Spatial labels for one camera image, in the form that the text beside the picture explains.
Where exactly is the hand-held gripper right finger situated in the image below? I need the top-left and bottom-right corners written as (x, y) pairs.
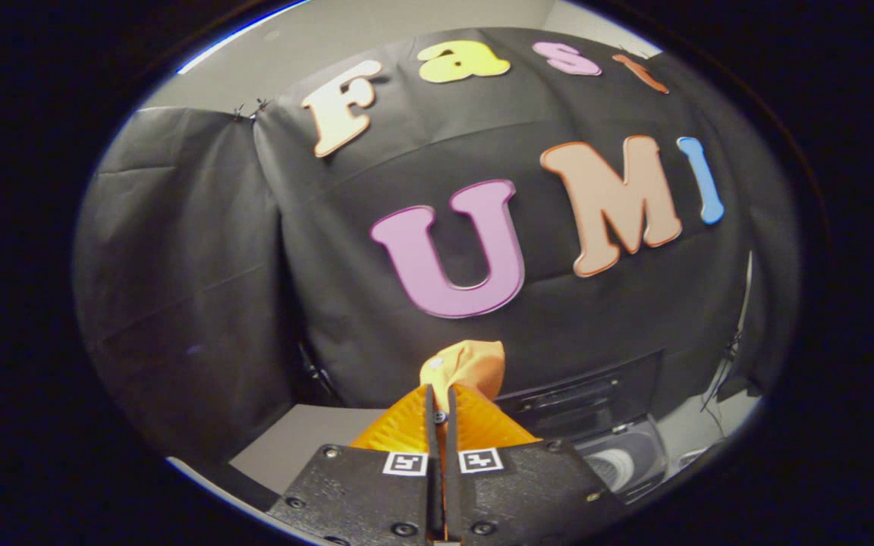
top-left (441, 383), bottom-right (627, 546)

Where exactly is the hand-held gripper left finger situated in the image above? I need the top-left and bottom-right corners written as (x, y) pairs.
top-left (266, 383), bottom-right (438, 546)

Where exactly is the orange garment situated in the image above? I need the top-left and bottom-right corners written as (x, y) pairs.
top-left (420, 340), bottom-right (506, 414)

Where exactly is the white and grey cabinet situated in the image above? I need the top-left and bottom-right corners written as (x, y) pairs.
top-left (171, 404), bottom-right (386, 513)

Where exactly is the black light stand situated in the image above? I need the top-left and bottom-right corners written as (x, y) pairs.
top-left (703, 250), bottom-right (755, 414)
top-left (297, 343), bottom-right (336, 404)

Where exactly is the black backdrop cloth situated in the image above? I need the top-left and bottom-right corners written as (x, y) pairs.
top-left (73, 27), bottom-right (802, 463)

